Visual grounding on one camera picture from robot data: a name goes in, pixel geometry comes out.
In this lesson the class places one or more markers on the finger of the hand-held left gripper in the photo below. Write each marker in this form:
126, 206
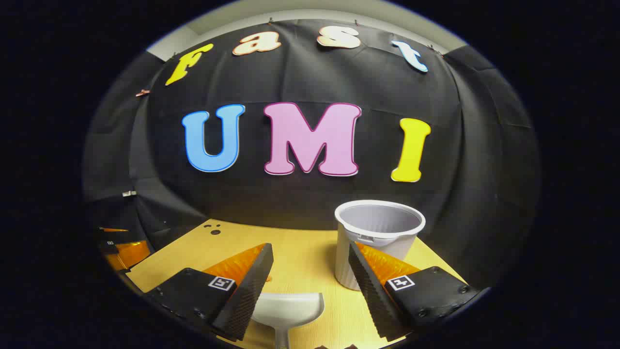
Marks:
130, 253

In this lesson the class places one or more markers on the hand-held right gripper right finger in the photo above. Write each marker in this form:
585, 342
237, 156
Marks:
365, 286

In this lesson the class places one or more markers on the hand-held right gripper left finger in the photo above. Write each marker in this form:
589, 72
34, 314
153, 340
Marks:
252, 286

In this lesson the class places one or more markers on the white ribbed garbage bin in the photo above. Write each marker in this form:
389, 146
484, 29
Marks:
345, 264

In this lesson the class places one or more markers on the white plastic dustpan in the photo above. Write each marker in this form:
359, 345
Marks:
286, 310

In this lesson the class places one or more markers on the wooden desktop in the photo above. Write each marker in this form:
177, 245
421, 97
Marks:
305, 257

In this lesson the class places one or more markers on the black backdrop cloth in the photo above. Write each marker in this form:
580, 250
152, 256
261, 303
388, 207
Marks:
300, 203

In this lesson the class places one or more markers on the copper metal clip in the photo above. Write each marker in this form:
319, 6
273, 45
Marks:
142, 92

